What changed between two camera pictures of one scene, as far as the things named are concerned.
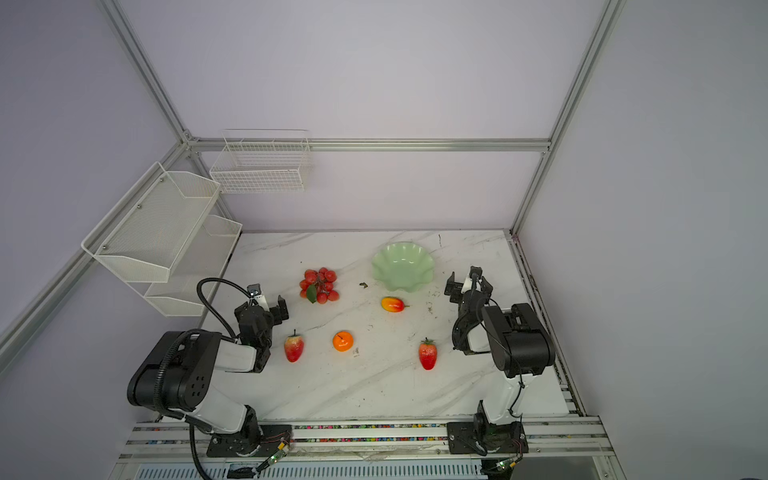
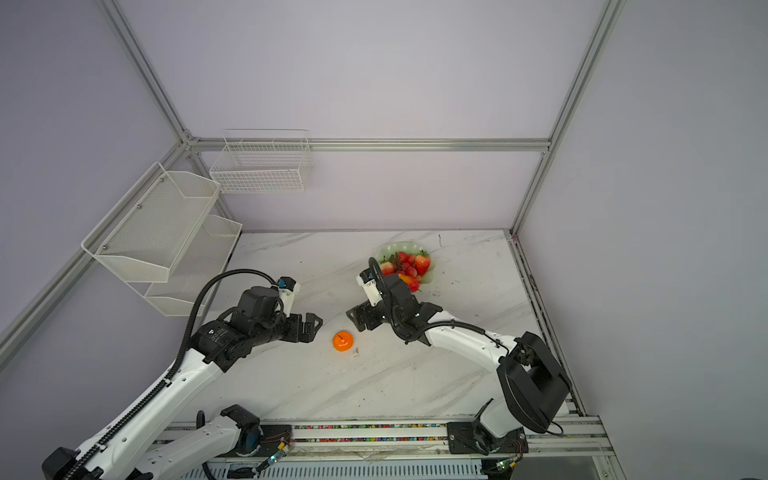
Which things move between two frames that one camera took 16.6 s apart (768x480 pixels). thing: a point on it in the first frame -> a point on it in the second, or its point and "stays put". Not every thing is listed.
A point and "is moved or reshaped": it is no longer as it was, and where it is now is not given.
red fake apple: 428,354 -> 422,261
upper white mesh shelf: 150,230 stays put
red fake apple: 294,347 -> 387,268
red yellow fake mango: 393,304 is moved or reshaped
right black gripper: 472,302 -> 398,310
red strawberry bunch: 318,286 -> 406,264
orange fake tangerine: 342,341 stays put
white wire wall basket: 262,160 stays put
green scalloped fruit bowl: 402,265 stays put
